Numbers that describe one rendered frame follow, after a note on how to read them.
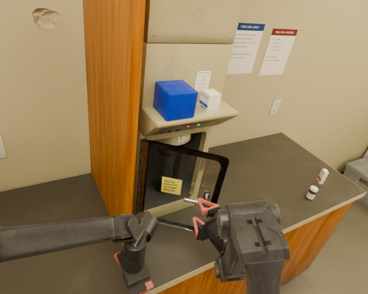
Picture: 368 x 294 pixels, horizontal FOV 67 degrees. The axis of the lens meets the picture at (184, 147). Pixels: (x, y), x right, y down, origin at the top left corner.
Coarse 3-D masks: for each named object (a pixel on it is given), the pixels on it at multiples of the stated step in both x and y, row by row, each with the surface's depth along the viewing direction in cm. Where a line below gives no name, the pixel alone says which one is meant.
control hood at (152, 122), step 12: (144, 108) 89; (228, 108) 99; (144, 120) 90; (156, 120) 84; (180, 120) 87; (192, 120) 88; (204, 120) 92; (216, 120) 98; (144, 132) 92; (156, 132) 92
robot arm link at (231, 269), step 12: (276, 204) 52; (228, 216) 50; (276, 216) 50; (228, 228) 50; (228, 240) 64; (228, 252) 66; (228, 264) 69; (240, 264) 67; (228, 276) 76; (240, 276) 77
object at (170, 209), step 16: (160, 144) 96; (160, 160) 100; (176, 160) 99; (192, 160) 98; (208, 160) 96; (224, 160) 95; (160, 176) 104; (176, 176) 102; (192, 176) 101; (208, 176) 100; (224, 176) 99; (144, 192) 110; (160, 192) 108; (192, 192) 106; (208, 192) 104; (144, 208) 114; (160, 208) 113; (176, 208) 111; (192, 208) 110; (176, 224) 116; (192, 224) 115
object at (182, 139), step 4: (176, 136) 109; (180, 136) 110; (184, 136) 111; (188, 136) 113; (156, 140) 110; (160, 140) 109; (164, 140) 109; (168, 140) 109; (172, 140) 109; (176, 140) 109; (180, 140) 110; (184, 140) 111; (188, 140) 113; (172, 144) 109; (176, 144) 109; (180, 144) 110
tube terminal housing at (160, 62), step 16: (144, 48) 81; (160, 48) 82; (176, 48) 85; (192, 48) 87; (208, 48) 90; (224, 48) 94; (144, 64) 83; (160, 64) 85; (176, 64) 88; (192, 64) 91; (208, 64) 94; (224, 64) 97; (144, 80) 85; (160, 80) 88; (192, 80) 94; (224, 80) 101; (144, 96) 88; (208, 128) 111; (208, 144) 117
